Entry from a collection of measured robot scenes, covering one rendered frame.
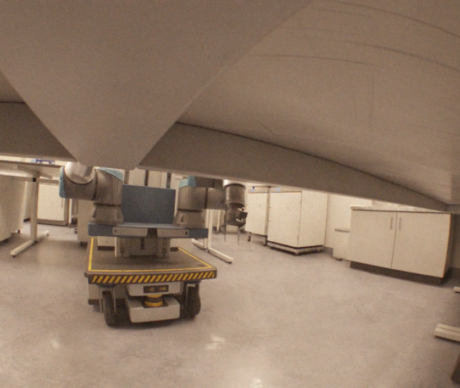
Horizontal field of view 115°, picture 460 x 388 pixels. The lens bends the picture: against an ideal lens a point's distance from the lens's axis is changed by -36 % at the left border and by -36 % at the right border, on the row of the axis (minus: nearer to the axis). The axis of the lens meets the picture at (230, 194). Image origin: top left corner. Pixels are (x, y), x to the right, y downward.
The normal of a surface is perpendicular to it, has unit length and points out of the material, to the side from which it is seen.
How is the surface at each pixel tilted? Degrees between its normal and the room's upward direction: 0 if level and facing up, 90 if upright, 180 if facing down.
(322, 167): 90
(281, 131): 180
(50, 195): 90
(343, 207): 90
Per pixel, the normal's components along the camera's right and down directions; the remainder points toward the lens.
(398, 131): -0.07, 1.00
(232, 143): 0.48, 0.00
